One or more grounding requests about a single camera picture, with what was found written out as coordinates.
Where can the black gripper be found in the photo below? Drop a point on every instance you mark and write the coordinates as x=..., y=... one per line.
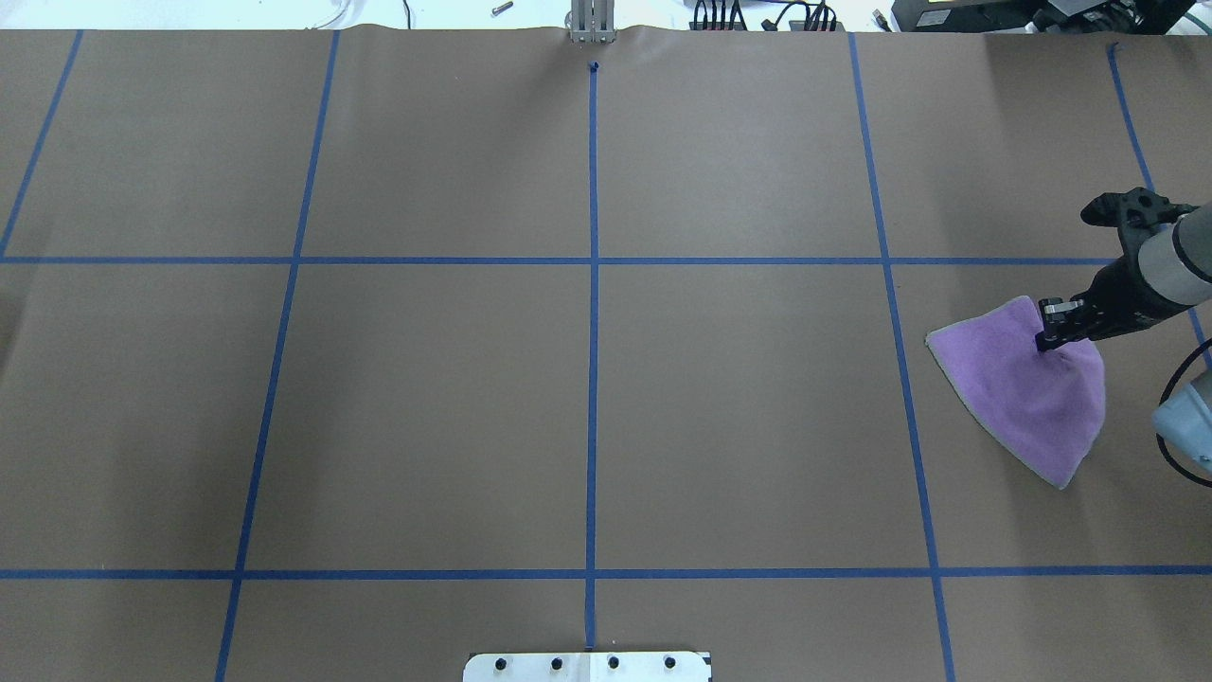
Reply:
x=1118, y=289

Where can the purple microfiber cloth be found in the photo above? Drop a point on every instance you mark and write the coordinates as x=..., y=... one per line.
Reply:
x=1044, y=408

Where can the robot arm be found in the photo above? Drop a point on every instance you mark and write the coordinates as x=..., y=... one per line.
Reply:
x=1163, y=271

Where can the black equipment on bench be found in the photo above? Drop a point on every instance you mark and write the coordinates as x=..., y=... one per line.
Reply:
x=1061, y=17

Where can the black power strip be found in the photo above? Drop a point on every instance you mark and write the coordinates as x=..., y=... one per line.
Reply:
x=769, y=16

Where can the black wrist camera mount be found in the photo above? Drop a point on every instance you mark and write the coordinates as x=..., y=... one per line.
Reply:
x=1136, y=215

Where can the aluminium frame post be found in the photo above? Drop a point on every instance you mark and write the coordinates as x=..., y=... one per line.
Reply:
x=591, y=22

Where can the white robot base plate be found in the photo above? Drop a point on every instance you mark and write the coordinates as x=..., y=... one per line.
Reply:
x=590, y=666

